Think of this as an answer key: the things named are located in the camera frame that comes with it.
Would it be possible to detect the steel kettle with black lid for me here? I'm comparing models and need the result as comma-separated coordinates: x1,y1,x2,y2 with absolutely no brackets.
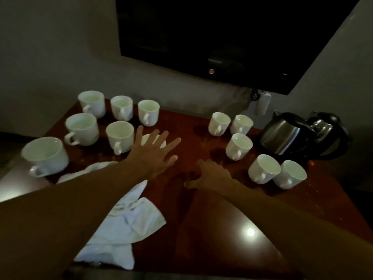
259,110,317,156

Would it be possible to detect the person's left hand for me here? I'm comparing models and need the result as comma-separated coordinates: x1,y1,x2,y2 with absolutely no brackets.
125,125,182,180

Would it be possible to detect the white ceramic cup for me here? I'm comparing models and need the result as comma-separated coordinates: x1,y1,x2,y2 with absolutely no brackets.
225,133,253,161
248,154,281,185
105,121,135,156
208,112,231,137
230,114,254,136
64,113,99,147
141,134,167,149
273,160,308,190

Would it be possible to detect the black and steel kettle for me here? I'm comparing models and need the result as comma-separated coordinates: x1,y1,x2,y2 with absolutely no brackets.
306,111,352,161

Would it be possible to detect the person's left forearm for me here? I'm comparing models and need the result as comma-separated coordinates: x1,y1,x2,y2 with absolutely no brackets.
0,160,152,280

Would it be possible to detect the black wall television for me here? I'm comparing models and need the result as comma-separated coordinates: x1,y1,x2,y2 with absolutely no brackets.
115,0,362,96

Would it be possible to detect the group of white cups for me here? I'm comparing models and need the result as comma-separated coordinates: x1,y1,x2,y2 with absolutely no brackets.
21,90,160,178

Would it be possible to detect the white cloth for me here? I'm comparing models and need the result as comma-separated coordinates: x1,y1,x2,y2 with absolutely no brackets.
57,161,167,270

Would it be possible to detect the person's right hand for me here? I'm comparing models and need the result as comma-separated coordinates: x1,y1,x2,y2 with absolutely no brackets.
184,159,234,191

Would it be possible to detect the person's right forearm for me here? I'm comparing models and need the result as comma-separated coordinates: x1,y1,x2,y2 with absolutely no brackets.
221,179,373,280

